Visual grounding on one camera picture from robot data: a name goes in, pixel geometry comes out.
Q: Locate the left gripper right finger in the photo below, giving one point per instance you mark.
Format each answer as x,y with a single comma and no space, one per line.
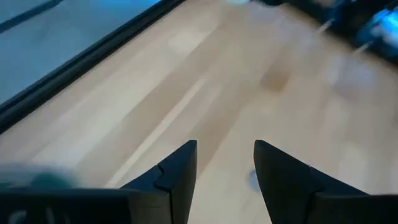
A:
280,183

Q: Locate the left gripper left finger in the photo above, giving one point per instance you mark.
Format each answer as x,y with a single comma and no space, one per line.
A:
180,174

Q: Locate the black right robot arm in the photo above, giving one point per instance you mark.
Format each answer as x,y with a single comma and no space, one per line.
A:
342,18

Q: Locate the black aluminium table frame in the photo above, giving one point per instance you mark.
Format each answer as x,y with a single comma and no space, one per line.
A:
77,67

